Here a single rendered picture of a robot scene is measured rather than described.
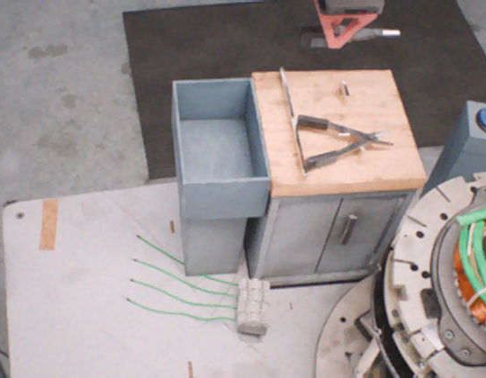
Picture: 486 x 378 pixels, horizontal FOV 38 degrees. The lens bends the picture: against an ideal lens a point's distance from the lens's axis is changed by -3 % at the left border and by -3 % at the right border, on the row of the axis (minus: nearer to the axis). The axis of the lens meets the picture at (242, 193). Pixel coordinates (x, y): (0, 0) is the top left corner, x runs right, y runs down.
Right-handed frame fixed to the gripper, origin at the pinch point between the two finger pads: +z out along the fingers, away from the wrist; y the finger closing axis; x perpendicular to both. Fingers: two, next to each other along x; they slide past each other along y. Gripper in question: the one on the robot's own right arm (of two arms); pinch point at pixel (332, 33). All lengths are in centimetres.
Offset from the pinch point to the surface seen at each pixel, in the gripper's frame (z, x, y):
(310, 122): 9.3, -2.6, 6.3
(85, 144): 119, -39, -78
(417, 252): 8.9, 5.9, 26.0
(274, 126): 11.9, -6.6, 4.5
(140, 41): 118, -20, -120
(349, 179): 11.9, 1.3, 13.5
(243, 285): 36.4, -10.1, 14.6
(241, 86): 13.2, -9.6, -3.7
